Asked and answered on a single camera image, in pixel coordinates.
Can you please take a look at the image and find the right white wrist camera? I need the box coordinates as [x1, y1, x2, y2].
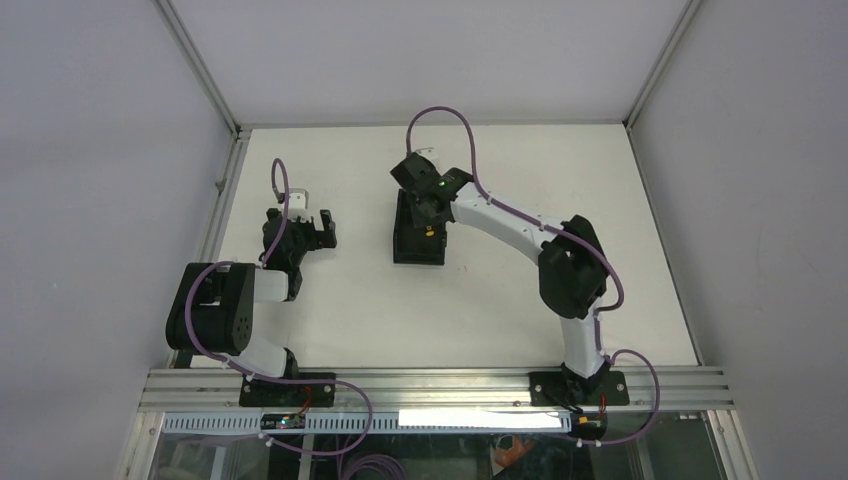
[415, 147, 438, 162]

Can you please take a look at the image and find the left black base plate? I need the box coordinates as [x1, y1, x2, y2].
[238, 372, 337, 409]

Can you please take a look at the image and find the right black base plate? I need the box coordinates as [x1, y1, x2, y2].
[527, 370, 630, 408]

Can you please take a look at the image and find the aluminium frame rail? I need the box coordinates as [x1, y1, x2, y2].
[138, 366, 736, 413]

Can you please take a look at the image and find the orange object under table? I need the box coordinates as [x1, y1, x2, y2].
[492, 435, 534, 468]

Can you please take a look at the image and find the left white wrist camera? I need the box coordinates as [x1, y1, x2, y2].
[286, 188, 313, 223]

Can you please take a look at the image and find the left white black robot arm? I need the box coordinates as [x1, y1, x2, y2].
[165, 208, 337, 406]

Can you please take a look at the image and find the white slotted cable duct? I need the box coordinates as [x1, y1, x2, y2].
[163, 409, 571, 436]

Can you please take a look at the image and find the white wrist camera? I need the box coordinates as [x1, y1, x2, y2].
[415, 147, 438, 162]
[286, 188, 313, 223]

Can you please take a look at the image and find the black plastic bin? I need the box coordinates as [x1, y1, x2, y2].
[392, 190, 448, 266]

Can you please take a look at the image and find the purple cable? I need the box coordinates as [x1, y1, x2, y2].
[405, 105, 661, 446]
[184, 158, 374, 458]

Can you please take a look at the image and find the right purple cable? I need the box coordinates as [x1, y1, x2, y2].
[405, 105, 661, 446]

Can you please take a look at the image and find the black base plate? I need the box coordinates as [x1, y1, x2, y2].
[238, 372, 337, 409]
[527, 370, 630, 408]

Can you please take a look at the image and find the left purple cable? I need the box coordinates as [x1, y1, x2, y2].
[184, 158, 374, 458]

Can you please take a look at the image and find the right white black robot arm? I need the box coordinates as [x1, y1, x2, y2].
[390, 152, 610, 405]

